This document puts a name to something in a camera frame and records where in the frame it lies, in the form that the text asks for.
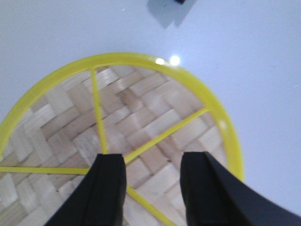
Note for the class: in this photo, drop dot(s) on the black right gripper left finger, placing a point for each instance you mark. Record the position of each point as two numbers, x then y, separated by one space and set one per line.
99 198

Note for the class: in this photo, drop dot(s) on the woven bamboo steamer lid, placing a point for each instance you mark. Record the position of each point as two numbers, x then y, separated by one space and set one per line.
140 106

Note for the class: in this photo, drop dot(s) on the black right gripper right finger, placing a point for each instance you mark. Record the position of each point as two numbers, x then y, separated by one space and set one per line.
215 197

